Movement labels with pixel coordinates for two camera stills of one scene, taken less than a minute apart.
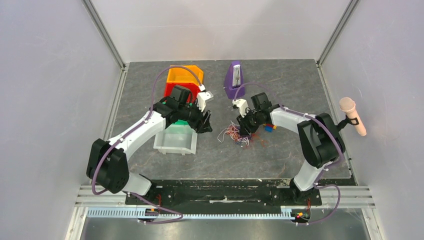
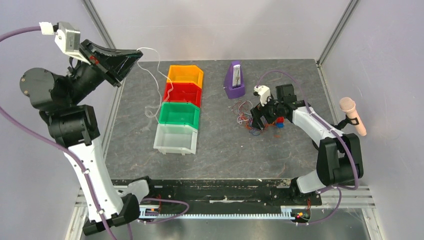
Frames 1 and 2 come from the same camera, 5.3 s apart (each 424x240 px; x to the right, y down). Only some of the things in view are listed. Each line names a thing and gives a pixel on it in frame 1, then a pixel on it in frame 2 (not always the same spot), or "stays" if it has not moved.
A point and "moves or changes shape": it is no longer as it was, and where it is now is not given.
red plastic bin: (194, 88) stays
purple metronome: (234, 78) stays
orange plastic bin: (179, 75) stays
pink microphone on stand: (348, 104) stays
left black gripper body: (192, 115) → (96, 58)
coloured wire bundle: (233, 131) moves or changes shape
